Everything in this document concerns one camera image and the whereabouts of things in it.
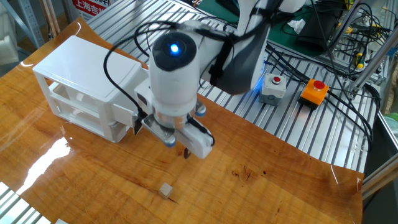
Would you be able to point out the brown cardboard box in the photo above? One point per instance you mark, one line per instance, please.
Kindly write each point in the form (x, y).
(392, 90)

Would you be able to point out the printed white paper sheets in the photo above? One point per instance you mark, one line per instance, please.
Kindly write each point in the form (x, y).
(61, 221)

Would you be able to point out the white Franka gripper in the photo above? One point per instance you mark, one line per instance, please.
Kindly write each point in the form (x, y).
(200, 143)

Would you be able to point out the crumpled white paper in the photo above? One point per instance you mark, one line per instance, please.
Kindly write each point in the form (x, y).
(297, 25)

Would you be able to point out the grey perforated steel upright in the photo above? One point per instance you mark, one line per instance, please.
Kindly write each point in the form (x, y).
(31, 21)

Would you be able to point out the thin wooden slats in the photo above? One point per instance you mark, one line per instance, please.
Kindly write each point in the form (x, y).
(51, 18)

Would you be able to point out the small wooden cube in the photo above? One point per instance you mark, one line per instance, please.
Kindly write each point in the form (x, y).
(165, 190)

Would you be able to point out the red and white sign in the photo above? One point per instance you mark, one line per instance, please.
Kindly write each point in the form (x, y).
(90, 7)

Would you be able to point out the glossy wood-grain mat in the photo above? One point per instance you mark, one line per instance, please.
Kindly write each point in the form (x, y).
(248, 174)

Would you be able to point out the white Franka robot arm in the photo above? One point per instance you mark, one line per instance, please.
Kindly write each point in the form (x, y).
(174, 84)

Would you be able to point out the green table mat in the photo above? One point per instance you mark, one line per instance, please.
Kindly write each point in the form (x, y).
(280, 39)

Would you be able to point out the aluminium frame rail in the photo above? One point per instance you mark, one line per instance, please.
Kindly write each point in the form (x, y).
(381, 177)

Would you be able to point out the yellow green screwdriver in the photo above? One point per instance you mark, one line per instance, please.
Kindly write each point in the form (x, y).
(360, 63)

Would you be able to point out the orange box with red button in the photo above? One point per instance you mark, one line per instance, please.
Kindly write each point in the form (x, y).
(312, 95)

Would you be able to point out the white foam block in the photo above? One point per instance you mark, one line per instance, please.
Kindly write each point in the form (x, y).
(7, 46)

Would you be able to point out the silver blue wrist bracket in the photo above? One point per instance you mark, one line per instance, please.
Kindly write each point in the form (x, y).
(158, 129)

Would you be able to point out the black rectangular box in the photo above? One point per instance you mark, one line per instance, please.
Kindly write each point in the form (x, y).
(317, 31)

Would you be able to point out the pale green bag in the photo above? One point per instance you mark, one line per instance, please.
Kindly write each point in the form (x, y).
(392, 124)

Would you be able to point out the grey box with red button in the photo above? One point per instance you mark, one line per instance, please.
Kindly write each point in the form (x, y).
(273, 90)

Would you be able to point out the white plastic drawer cabinet frame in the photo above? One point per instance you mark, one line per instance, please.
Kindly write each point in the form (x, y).
(84, 67)

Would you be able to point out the aluminium profile post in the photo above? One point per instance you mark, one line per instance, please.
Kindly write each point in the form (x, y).
(345, 25)
(373, 62)

